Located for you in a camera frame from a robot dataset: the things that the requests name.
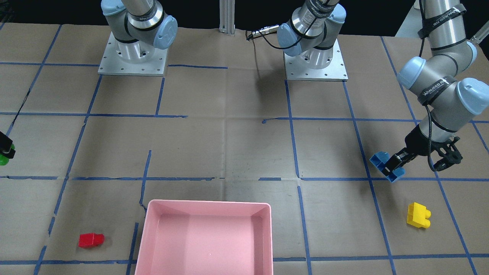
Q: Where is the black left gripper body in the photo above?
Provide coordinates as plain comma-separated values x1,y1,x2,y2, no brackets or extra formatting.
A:
405,126,463,171

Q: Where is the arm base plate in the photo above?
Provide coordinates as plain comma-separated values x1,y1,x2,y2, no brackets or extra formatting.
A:
283,40,349,81
98,33,169,77

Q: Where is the pink plastic box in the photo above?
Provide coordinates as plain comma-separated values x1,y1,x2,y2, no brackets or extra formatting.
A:
135,199,274,275

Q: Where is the blue toy block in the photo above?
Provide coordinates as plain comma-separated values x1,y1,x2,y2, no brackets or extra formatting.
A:
369,151,406,183

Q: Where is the green toy block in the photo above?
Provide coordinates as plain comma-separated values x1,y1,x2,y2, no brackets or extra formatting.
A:
0,143,16,166

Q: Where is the red toy block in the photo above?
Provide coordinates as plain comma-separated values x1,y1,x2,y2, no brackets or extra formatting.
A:
78,233,105,249

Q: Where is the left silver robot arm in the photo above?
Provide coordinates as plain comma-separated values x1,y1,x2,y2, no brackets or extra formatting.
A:
277,0,488,182

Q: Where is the yellow toy block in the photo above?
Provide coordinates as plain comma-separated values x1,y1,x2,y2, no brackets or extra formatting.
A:
406,202,432,229

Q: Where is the aluminium frame post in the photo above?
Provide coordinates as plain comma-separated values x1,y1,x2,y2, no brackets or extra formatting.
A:
219,0,235,36

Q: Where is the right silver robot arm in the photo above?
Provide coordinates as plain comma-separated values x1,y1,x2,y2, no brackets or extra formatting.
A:
1,0,178,165

